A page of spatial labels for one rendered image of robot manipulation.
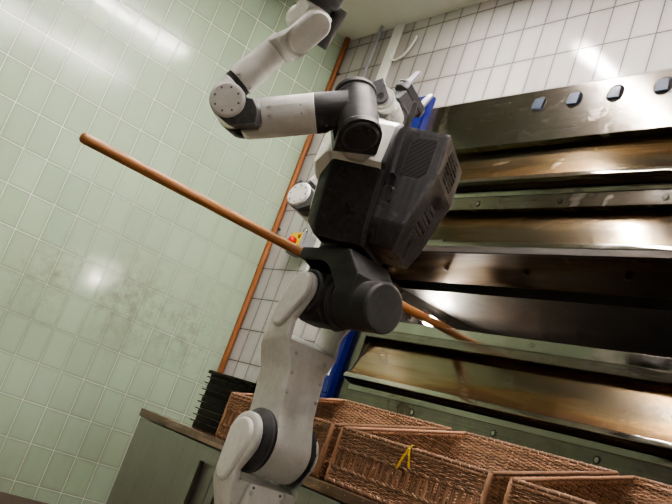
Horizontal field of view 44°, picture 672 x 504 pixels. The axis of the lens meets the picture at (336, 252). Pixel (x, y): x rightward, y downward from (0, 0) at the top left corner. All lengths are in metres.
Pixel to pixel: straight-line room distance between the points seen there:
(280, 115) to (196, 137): 1.98
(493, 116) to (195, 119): 1.35
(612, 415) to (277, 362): 0.96
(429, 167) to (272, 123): 0.37
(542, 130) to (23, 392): 2.21
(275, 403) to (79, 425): 1.85
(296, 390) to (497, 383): 0.95
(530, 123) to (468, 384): 0.97
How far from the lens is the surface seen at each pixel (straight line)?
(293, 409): 1.87
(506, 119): 3.15
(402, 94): 2.44
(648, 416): 2.34
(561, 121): 2.97
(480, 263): 2.75
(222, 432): 2.76
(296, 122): 1.81
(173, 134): 3.72
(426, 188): 1.86
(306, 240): 3.64
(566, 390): 2.51
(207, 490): 2.66
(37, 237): 3.48
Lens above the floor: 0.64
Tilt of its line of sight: 13 degrees up
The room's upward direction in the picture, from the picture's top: 20 degrees clockwise
